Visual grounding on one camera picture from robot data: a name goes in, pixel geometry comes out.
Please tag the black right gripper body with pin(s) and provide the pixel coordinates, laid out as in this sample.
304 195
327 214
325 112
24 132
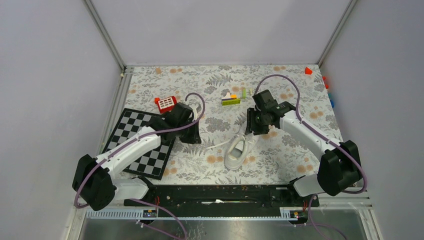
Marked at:
256 122

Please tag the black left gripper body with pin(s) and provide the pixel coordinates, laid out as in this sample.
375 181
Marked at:
188 134

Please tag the white sneaker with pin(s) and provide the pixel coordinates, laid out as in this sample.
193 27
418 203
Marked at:
238 148

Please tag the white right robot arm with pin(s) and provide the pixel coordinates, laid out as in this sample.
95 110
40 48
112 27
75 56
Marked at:
339 162

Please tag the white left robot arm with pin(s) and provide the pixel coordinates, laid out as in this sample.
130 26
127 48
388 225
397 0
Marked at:
95 181

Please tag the small green block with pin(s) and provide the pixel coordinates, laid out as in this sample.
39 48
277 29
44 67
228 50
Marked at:
244 93

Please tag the green toy brick stack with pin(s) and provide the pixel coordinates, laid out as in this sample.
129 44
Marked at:
230 99

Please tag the red white grid toy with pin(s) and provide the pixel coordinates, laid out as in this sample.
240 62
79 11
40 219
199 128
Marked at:
166 104

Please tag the floral patterned table mat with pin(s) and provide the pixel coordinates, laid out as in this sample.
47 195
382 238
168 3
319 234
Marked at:
277 157

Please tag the black white chessboard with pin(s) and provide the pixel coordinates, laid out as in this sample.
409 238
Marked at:
123 150

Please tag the red triangular block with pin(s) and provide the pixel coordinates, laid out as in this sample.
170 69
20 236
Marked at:
308 71

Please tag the blue toy piece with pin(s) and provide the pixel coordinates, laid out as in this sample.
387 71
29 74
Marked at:
331 100

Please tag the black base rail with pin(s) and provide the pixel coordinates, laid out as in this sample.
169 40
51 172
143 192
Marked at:
227 196

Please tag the grey slotted cable duct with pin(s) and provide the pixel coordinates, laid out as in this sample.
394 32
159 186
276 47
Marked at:
210 213

